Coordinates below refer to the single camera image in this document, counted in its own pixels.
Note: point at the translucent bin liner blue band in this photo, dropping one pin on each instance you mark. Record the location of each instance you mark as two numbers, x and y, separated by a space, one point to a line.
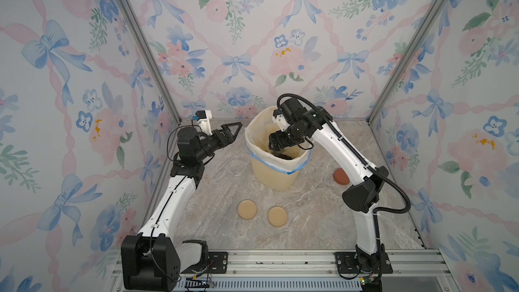
257 140

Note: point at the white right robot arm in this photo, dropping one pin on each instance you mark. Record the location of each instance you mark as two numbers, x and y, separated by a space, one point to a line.
301 122

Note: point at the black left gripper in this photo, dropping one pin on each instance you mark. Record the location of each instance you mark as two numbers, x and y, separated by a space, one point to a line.
226 135

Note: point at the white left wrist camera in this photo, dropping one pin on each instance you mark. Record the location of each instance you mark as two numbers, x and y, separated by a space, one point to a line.
203 117

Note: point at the aluminium mounting rail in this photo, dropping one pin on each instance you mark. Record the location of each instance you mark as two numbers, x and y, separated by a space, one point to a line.
319 270

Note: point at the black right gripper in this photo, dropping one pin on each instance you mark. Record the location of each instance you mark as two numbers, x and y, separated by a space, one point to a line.
282 142

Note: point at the red jar lid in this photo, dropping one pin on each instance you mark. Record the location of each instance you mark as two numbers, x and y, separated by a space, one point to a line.
340 177

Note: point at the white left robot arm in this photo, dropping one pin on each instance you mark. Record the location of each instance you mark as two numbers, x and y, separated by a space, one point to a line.
150 260

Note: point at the light wood jar lid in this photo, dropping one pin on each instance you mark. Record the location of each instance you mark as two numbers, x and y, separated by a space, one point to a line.
277 216

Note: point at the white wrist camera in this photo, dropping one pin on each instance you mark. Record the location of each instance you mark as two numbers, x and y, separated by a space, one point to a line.
203 117
278 117

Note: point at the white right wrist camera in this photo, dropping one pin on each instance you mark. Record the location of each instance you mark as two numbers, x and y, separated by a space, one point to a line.
278 117

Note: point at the cream ribbed trash bin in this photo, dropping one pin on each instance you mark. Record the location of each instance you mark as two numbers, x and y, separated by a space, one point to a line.
279 173

